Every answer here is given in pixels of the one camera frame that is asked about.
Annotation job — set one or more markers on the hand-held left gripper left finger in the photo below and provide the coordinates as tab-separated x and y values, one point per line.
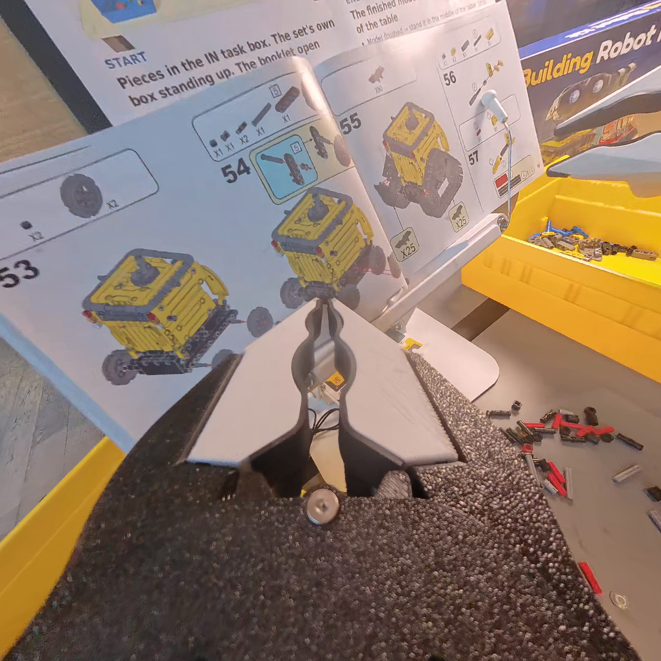
248	408

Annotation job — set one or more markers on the white printed instruction sheet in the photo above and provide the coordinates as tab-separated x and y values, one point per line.
206	31

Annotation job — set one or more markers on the instruction manual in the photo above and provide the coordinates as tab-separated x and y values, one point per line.
180	232

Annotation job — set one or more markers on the blue toy kit box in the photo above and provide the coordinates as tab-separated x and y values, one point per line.
568	67

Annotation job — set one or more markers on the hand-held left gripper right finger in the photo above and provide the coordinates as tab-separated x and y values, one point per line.
397	408

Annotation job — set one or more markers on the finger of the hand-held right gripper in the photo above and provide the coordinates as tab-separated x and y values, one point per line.
619	111
619	162

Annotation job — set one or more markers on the pale grey desk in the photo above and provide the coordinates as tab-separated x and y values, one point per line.
609	542

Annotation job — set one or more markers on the large yellow storage bin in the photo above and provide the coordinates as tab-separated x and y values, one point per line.
36	526

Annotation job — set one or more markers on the red brick pin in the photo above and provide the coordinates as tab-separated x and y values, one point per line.
590	577

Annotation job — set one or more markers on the white oval board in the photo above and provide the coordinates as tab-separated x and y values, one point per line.
465	361

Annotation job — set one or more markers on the clear round brick stud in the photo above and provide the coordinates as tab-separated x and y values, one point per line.
618	601

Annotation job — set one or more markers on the pile of small brick parts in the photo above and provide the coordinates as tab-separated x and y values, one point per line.
563	434

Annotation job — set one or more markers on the rounded wooden board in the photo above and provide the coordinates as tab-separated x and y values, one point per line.
31	93

